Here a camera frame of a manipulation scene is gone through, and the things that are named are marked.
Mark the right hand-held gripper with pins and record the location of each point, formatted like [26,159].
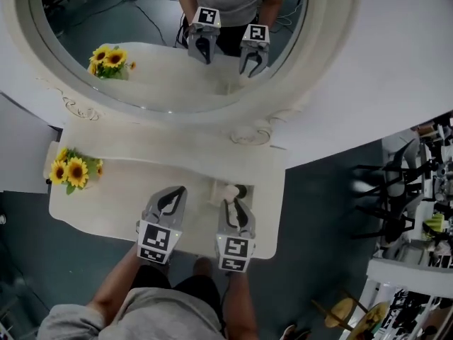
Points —
[235,248]

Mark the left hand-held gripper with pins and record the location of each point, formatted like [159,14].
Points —
[155,237]

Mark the white vanity table with mirror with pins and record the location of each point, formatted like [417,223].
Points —
[141,175]

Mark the person's right forearm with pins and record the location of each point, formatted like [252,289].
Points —
[239,310]

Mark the person's left forearm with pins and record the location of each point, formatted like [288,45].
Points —
[115,282]

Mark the person's legs black shorts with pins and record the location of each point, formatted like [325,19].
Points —
[198,285]

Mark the sunflower bouquet in pot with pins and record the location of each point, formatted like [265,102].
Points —
[76,172]

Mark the person's grey shirt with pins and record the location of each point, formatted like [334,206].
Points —
[159,321]

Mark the yellow wooden stool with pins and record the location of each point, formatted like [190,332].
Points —
[339,312]

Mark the grey chair black legs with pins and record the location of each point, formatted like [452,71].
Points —
[385,221]
[389,175]

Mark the white shelf unit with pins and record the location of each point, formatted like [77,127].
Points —
[24,144]

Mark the white desk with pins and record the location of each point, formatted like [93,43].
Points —
[407,273]

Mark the lime green object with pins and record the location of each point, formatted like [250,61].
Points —
[433,225]

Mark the oval mirror white carved frame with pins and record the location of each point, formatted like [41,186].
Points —
[159,83]

